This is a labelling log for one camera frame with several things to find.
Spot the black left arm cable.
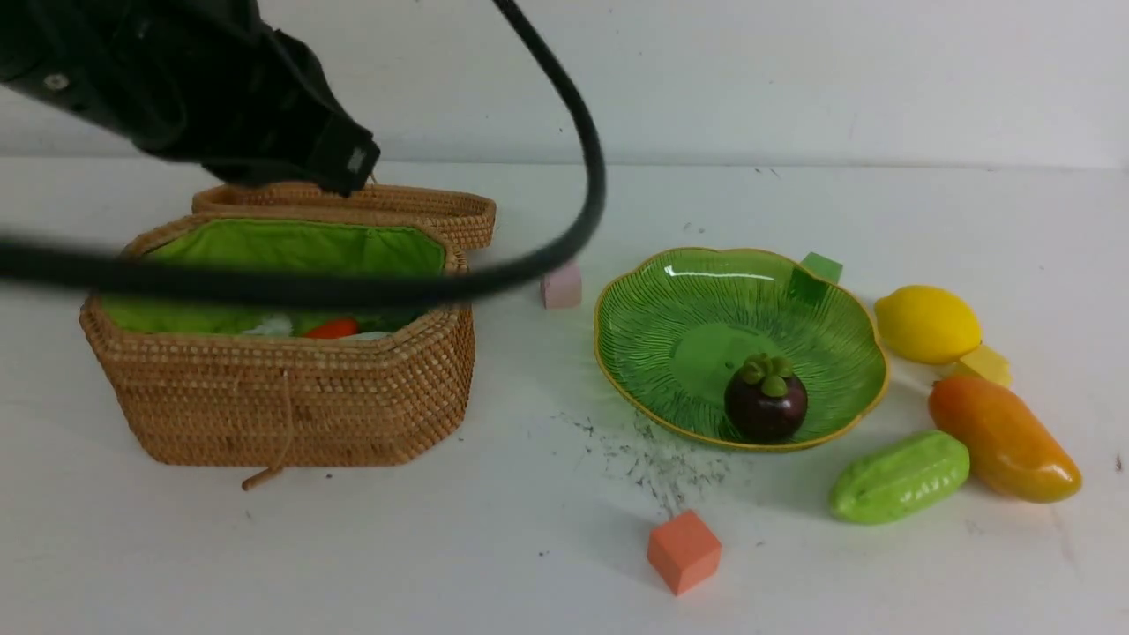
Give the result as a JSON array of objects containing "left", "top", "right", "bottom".
[{"left": 0, "top": 0, "right": 609, "bottom": 310}]

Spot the orange mango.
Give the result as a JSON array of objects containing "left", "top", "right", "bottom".
[{"left": 928, "top": 377, "right": 1083, "bottom": 504}]

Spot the yellow foam cube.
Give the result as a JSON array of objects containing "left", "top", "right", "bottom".
[{"left": 945, "top": 343, "right": 1013, "bottom": 389}]

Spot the yellow lemon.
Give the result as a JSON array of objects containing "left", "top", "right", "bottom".
[{"left": 874, "top": 285, "right": 983, "bottom": 366}]

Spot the green bitter gourd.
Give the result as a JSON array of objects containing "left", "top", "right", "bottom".
[{"left": 829, "top": 430, "right": 971, "bottom": 524}]

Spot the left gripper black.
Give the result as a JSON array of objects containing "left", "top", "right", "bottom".
[{"left": 1, "top": 1, "right": 380, "bottom": 195}]

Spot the green foam cube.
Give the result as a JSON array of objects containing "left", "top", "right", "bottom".
[{"left": 787, "top": 252, "right": 843, "bottom": 304}]

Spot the orange foam cube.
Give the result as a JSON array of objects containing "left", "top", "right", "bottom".
[{"left": 647, "top": 510, "right": 723, "bottom": 595}]

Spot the dark purple mangosteen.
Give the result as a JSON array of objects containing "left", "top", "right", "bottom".
[{"left": 723, "top": 353, "right": 808, "bottom": 444}]

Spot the green glass plate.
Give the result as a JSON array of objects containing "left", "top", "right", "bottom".
[{"left": 594, "top": 247, "right": 891, "bottom": 452}]

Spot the pink foam cube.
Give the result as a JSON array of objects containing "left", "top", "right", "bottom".
[{"left": 540, "top": 260, "right": 583, "bottom": 310}]

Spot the woven wicker basket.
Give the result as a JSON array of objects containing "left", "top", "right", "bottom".
[{"left": 79, "top": 208, "right": 475, "bottom": 473}]

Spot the white radish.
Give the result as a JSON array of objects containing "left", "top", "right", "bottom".
[{"left": 243, "top": 314, "right": 392, "bottom": 341}]

